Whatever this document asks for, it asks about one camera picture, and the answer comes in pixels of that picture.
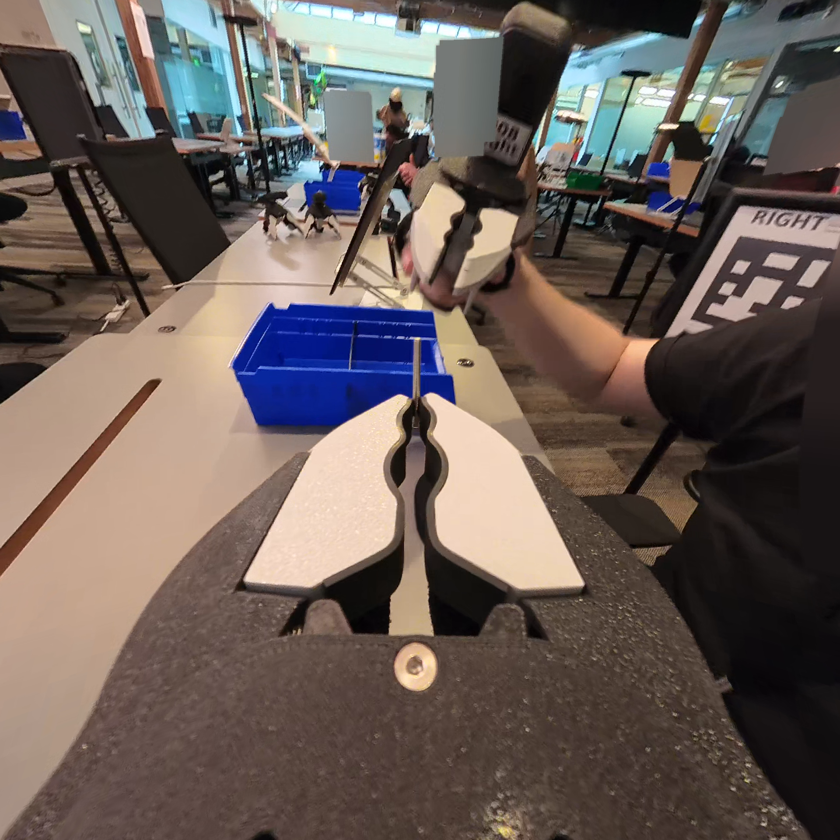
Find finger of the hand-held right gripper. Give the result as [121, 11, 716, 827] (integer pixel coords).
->
[410, 182, 470, 284]
[451, 206, 521, 296]

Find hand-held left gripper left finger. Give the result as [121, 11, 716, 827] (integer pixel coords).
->
[243, 394, 411, 598]

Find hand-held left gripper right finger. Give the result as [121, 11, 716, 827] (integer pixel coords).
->
[422, 392, 587, 600]

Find blue plastic divided bin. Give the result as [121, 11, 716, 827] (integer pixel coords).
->
[231, 302, 457, 427]

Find person's right forearm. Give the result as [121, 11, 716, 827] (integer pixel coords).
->
[508, 252, 683, 441]

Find person's right hand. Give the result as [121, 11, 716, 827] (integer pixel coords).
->
[397, 220, 529, 314]

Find black tablet on stand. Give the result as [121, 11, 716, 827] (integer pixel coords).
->
[330, 138, 414, 309]

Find black floor lamp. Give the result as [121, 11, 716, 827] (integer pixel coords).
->
[591, 69, 652, 172]
[223, 16, 270, 194]

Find small black toy robot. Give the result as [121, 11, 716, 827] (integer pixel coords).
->
[303, 190, 342, 238]
[261, 190, 306, 240]

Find wooden table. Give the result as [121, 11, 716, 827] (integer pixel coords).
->
[604, 200, 703, 299]

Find person's black shirt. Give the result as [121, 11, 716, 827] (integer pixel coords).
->
[646, 249, 840, 840]

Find marker board on black stand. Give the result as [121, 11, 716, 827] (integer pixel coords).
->
[583, 187, 840, 549]

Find wooden pillar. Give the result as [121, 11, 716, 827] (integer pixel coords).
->
[115, 0, 168, 109]

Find black panel on stand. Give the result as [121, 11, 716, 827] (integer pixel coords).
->
[0, 46, 152, 316]

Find black office chair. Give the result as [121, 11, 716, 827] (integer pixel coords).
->
[0, 157, 67, 345]

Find white cable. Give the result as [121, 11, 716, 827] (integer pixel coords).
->
[164, 279, 336, 291]

